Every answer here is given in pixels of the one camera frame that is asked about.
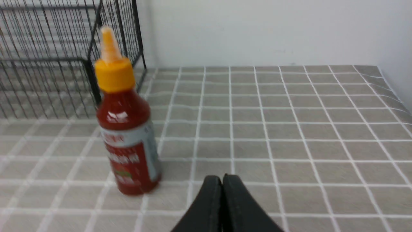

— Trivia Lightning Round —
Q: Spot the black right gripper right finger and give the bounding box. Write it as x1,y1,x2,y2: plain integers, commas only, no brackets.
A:
222,174,283,232

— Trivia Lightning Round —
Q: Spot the red chili sauce bottle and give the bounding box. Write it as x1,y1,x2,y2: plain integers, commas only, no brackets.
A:
94,25,161,196

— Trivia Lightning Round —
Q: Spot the grey checkered tablecloth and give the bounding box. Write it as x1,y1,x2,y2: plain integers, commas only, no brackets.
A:
1,65,411,232

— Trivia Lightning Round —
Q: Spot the black wire mesh shelf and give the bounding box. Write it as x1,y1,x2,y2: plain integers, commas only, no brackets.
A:
0,0,145,120

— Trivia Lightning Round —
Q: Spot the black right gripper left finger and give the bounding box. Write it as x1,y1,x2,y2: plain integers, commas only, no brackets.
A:
172,175,222,232

